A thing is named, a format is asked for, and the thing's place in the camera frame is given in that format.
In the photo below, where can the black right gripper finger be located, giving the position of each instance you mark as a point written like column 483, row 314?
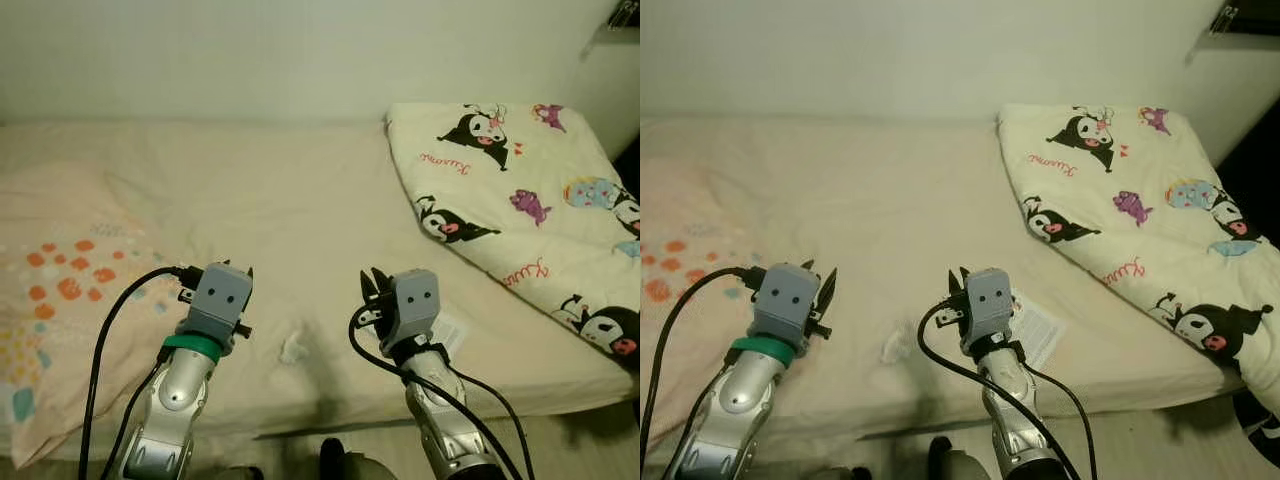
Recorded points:
column 951, row 284
column 367, row 290
column 382, row 284
column 965, row 280

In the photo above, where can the pink patterned pillow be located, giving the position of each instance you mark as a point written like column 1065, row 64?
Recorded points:
column 670, row 330
column 60, row 240

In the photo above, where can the cream cartoon print quilt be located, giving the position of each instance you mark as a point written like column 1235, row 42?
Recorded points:
column 1110, row 180
column 500, row 170

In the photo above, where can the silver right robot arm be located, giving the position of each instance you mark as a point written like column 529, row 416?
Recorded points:
column 1010, row 410
column 440, row 420

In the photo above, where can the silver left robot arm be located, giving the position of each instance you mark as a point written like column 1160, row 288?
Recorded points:
column 745, row 395
column 180, row 400

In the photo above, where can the small white crumpled tissue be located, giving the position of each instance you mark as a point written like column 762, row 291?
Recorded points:
column 293, row 347

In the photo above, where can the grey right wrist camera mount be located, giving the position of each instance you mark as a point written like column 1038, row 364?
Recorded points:
column 988, row 298
column 412, row 300

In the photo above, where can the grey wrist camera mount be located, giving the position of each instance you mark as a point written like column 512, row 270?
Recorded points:
column 220, row 295
column 785, row 295
column 988, row 298
column 412, row 300

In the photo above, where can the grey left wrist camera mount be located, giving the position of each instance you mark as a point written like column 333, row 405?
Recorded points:
column 785, row 295
column 220, row 295

